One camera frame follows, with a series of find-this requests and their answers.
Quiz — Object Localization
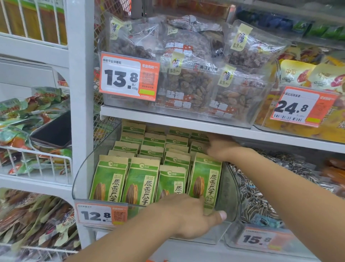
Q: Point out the person's right hand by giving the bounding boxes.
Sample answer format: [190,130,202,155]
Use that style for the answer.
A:
[206,133,255,162]

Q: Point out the person's left hand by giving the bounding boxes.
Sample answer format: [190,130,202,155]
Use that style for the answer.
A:
[149,194,227,240]

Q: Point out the green snack packet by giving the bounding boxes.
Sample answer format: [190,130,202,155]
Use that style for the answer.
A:
[188,152,223,210]

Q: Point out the white store shelf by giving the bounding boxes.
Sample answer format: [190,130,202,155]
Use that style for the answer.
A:
[66,0,345,262]

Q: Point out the row of green packets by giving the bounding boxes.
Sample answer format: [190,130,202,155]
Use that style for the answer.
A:
[89,120,223,216]

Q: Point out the person's right forearm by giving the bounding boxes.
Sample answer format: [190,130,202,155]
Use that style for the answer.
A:
[231,148,345,262]

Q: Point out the person's left forearm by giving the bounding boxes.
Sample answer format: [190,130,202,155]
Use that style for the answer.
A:
[66,210,178,262]

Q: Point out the empty clear plastic bin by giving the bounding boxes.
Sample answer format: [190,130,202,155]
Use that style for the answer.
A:
[72,120,242,245]

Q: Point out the orange white price tag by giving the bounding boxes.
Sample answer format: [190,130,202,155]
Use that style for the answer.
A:
[75,201,129,227]
[237,226,294,253]
[270,86,341,128]
[99,53,161,102]

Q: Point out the clear bin of nut bags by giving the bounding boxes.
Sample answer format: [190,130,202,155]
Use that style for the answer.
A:
[106,13,293,119]

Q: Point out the stack of yellow snack bags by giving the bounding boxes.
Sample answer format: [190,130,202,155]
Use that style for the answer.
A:
[254,46,345,142]

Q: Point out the pile of brown snack bags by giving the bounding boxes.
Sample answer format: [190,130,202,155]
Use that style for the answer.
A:
[0,189,81,259]

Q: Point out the black smartphone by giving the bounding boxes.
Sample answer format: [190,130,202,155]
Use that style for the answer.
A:
[29,111,72,149]

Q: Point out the pile of green snack bags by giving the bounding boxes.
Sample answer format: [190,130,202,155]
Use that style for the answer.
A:
[0,86,73,175]

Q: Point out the white wire end rack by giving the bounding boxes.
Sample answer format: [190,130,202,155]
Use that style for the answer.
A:
[0,0,93,262]

